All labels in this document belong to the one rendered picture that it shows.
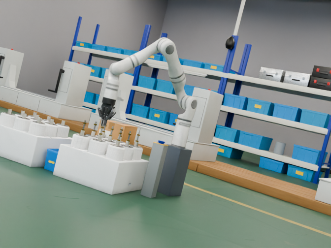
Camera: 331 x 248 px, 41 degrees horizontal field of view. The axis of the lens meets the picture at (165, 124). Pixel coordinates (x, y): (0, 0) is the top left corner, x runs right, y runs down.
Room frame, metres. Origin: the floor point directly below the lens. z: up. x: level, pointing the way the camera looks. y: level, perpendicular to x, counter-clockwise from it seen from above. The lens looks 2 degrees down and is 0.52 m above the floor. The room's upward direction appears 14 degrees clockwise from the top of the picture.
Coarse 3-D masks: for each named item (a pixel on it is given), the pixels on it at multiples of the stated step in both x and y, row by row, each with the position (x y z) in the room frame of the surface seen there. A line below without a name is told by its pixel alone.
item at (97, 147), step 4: (92, 140) 2.47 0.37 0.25; (92, 144) 2.46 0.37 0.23; (96, 144) 2.45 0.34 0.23; (100, 144) 2.46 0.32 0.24; (104, 144) 2.47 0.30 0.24; (88, 148) 2.49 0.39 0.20; (92, 148) 2.46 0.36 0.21; (96, 148) 2.45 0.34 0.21; (100, 148) 2.46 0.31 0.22; (104, 148) 2.48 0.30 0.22; (92, 152) 2.46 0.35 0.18; (96, 152) 2.45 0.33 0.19; (100, 152) 2.46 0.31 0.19; (104, 152) 2.49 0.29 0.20
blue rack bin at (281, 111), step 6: (276, 108) 6.78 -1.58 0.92; (282, 108) 6.73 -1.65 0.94; (288, 108) 6.68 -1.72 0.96; (294, 108) 6.62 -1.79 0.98; (276, 114) 6.76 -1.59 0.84; (282, 114) 6.72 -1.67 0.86; (288, 114) 6.67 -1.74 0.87; (294, 114) 6.61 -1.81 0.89; (300, 114) 6.74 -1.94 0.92; (294, 120) 6.61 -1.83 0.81
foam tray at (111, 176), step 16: (64, 144) 2.52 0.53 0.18; (64, 160) 2.48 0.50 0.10; (80, 160) 2.44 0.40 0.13; (96, 160) 2.41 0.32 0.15; (112, 160) 2.37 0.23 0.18; (144, 160) 2.69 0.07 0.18; (64, 176) 2.47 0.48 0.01; (80, 176) 2.44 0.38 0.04; (96, 176) 2.40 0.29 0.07; (112, 176) 2.36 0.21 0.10; (128, 176) 2.49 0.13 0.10; (144, 176) 2.70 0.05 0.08; (112, 192) 2.36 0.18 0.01
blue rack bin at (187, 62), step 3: (183, 60) 7.77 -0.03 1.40; (186, 60) 7.74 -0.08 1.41; (189, 60) 7.71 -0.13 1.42; (192, 60) 7.68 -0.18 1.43; (183, 63) 7.77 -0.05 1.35; (186, 63) 7.74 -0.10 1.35; (189, 63) 7.71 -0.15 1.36; (192, 63) 7.68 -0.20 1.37; (195, 63) 7.65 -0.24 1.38; (198, 63) 7.61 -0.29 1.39; (201, 63) 7.58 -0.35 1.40; (192, 66) 7.68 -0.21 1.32; (195, 66) 7.64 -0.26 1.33; (198, 66) 7.61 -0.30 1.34; (201, 66) 7.61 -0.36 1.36
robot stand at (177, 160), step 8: (168, 144) 2.84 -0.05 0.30; (168, 152) 2.76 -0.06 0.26; (176, 152) 2.73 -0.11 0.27; (184, 152) 2.76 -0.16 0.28; (168, 160) 2.75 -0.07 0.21; (176, 160) 2.72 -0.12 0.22; (184, 160) 2.78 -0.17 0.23; (168, 168) 2.75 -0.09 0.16; (176, 168) 2.72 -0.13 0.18; (184, 168) 2.80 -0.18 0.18; (168, 176) 2.74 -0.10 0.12; (176, 176) 2.74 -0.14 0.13; (184, 176) 2.82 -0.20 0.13; (160, 184) 2.76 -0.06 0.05; (168, 184) 2.73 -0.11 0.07; (176, 184) 2.76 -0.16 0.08; (160, 192) 2.76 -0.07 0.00; (168, 192) 2.72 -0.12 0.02; (176, 192) 2.78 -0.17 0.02
